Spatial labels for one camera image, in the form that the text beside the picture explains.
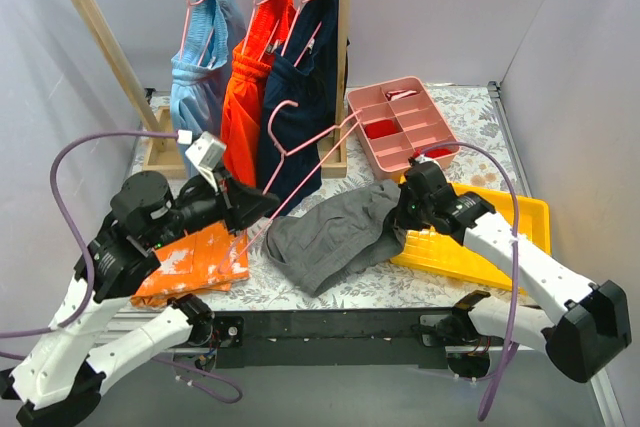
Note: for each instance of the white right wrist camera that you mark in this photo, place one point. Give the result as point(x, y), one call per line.
point(419, 159)

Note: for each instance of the grey shorts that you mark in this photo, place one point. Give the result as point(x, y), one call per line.
point(339, 237)

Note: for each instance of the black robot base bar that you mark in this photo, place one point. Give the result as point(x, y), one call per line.
point(423, 337)

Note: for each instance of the red cloth in organizer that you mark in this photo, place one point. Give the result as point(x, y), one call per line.
point(380, 129)
point(439, 152)

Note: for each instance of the orange white cloth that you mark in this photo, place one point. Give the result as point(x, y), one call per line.
point(200, 263)

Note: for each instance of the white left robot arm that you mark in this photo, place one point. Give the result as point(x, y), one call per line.
point(62, 380)

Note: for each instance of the pink divided organizer tray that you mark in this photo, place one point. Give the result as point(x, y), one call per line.
point(419, 120)

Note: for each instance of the pink hanger with orange shorts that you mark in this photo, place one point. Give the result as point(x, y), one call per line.
point(262, 29)

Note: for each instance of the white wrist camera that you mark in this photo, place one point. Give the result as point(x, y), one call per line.
point(419, 159)
point(204, 154)

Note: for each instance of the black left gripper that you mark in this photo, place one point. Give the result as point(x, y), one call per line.
point(233, 205)

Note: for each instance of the red cloth in organizer middle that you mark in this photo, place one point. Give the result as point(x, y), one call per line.
point(380, 129)

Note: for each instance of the red white item in organizer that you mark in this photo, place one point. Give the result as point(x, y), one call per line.
point(398, 94)

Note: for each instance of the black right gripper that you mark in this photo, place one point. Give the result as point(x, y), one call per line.
point(400, 220)

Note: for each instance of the navy blue shorts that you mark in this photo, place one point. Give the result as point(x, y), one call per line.
point(299, 103)

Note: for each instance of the light blue shorts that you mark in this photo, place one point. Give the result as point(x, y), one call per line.
point(201, 69)

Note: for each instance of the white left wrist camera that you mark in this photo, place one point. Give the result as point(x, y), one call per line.
point(204, 154)

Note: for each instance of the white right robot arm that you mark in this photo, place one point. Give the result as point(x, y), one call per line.
point(580, 325)

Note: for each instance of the yellow plastic tray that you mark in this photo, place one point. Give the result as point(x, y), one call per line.
point(437, 254)

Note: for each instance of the red cloth in organizer front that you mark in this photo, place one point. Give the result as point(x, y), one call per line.
point(439, 152)

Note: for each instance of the orange shorts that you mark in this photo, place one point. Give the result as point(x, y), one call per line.
point(252, 61)

